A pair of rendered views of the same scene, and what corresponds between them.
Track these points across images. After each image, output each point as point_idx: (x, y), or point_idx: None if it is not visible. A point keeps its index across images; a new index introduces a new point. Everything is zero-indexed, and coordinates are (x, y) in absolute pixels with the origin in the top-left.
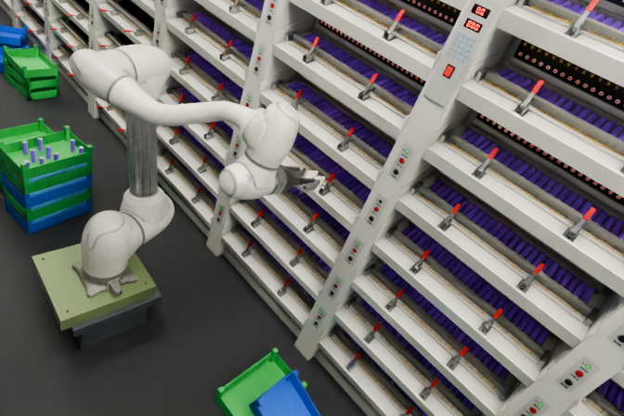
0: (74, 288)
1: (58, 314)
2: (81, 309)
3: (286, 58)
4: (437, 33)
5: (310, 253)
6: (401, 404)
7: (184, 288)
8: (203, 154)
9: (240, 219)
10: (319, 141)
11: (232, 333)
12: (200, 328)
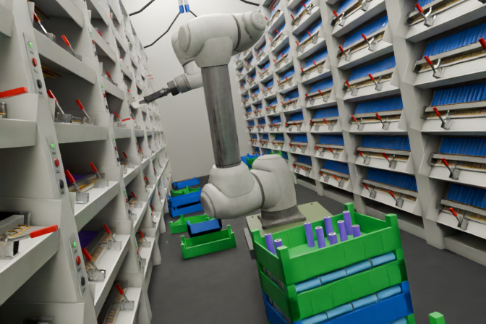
0: (306, 211)
1: (317, 202)
2: (302, 205)
3: (94, 35)
4: None
5: None
6: None
7: (210, 290)
8: (89, 246)
9: (135, 228)
10: (116, 89)
11: (197, 267)
12: (219, 270)
